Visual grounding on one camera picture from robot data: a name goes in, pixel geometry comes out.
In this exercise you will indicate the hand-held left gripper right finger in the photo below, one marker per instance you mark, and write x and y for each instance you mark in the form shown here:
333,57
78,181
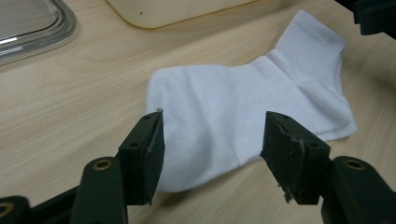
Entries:
292,161

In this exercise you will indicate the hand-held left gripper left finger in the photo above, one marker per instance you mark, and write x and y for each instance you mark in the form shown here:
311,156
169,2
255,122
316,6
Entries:
140,161

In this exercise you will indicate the white sock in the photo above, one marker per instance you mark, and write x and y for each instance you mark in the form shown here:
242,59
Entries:
224,105

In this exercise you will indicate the cream divided plastic box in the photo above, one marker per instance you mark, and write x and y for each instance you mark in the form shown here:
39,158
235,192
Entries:
168,11

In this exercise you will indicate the grey metal tray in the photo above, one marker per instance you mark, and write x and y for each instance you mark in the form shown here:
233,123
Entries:
28,28

